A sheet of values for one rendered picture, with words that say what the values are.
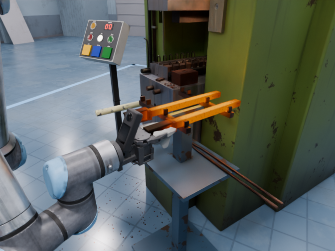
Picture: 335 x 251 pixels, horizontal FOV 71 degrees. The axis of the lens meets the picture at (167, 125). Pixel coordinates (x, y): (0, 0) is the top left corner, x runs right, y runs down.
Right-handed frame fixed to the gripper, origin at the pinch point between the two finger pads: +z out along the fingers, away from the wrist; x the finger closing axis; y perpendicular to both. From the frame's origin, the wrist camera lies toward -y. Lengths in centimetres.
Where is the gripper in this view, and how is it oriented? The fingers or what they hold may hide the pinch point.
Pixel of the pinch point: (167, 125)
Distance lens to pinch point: 74.6
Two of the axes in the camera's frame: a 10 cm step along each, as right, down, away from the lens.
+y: 0.0, 8.9, 4.5
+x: 6.6, 3.4, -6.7
